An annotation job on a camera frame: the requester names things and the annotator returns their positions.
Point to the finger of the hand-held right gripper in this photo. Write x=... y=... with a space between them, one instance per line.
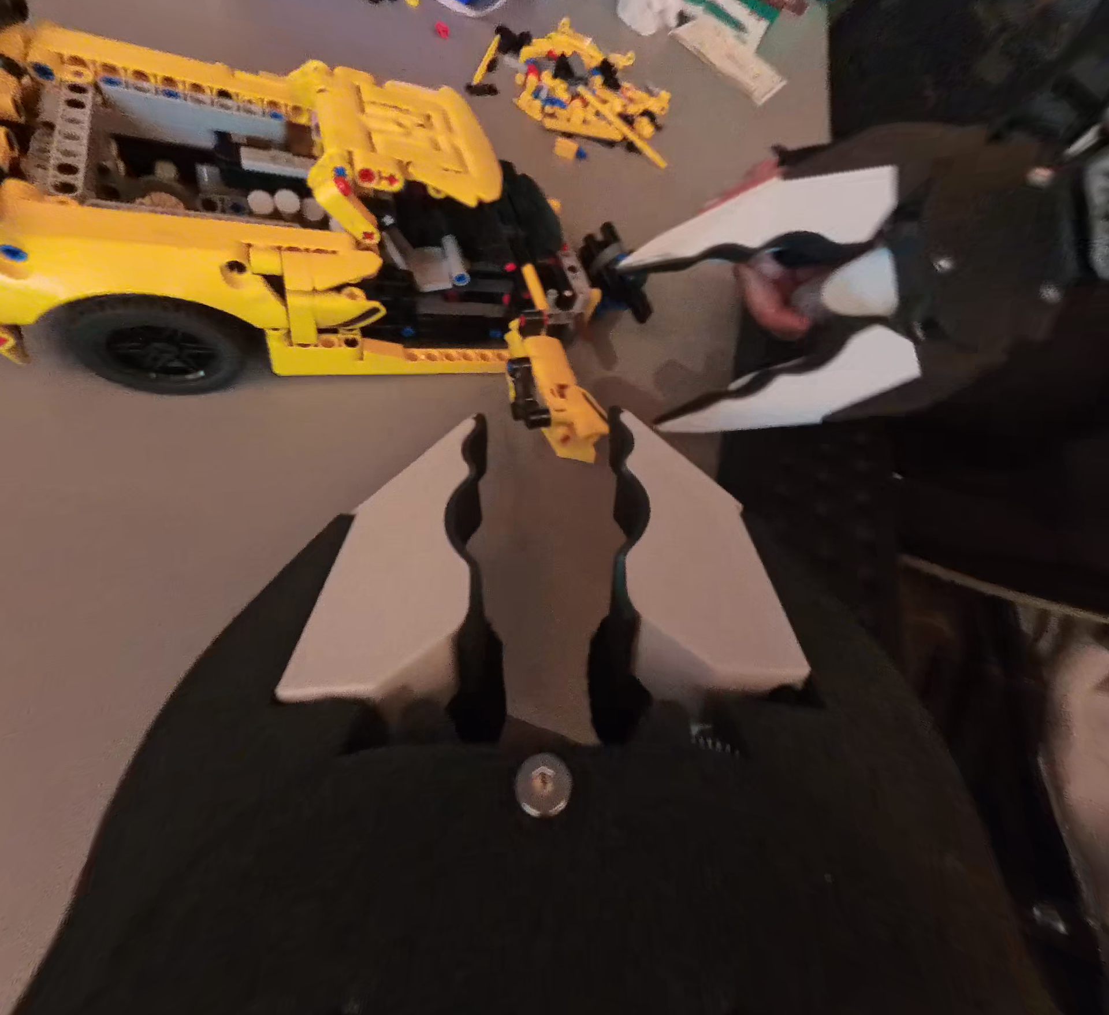
x=814 y=205
x=832 y=391

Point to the grey black brick chassis module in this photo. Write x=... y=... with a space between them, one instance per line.
x=572 y=287

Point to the yellow loose brick pile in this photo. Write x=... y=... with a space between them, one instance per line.
x=589 y=96

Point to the person's right hand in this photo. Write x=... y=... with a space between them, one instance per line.
x=775 y=296

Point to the white printed leaflet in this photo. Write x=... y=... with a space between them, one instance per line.
x=736 y=53

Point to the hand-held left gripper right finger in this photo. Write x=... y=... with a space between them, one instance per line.
x=710 y=590

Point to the white crumpled plastic wrap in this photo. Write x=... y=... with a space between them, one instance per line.
x=645 y=1

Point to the black perforated seat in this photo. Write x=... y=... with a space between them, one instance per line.
x=814 y=495

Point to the black office chair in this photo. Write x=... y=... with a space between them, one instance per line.
x=970 y=10

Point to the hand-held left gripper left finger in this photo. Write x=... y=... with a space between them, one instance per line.
x=390 y=590

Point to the grey desk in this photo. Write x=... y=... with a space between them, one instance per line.
x=173 y=512

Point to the yellow toy brick car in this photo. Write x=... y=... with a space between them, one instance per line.
x=173 y=252

